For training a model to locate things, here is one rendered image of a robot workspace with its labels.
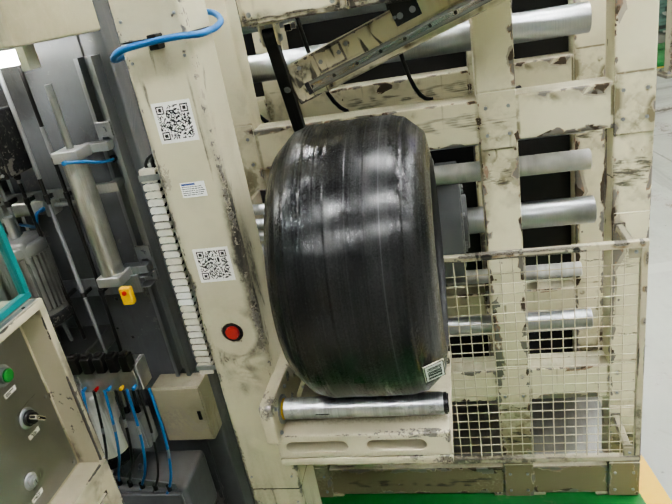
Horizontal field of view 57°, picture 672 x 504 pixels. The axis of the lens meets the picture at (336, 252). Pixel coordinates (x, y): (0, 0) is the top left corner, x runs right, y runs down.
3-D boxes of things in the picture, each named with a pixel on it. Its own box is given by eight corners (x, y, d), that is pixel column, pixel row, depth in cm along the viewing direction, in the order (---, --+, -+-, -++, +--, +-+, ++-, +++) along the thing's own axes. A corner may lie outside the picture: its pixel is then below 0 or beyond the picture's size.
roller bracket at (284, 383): (267, 447, 126) (257, 408, 122) (304, 340, 162) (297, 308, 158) (282, 446, 126) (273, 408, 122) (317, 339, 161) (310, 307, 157)
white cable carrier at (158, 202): (199, 374, 137) (137, 170, 118) (207, 361, 141) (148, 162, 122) (218, 373, 136) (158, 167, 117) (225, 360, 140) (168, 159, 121)
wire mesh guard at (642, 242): (336, 466, 195) (294, 270, 167) (337, 462, 197) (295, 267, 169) (640, 460, 177) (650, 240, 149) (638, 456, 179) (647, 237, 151)
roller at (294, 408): (280, 424, 128) (275, 407, 126) (285, 410, 132) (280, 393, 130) (449, 419, 121) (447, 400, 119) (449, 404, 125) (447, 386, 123)
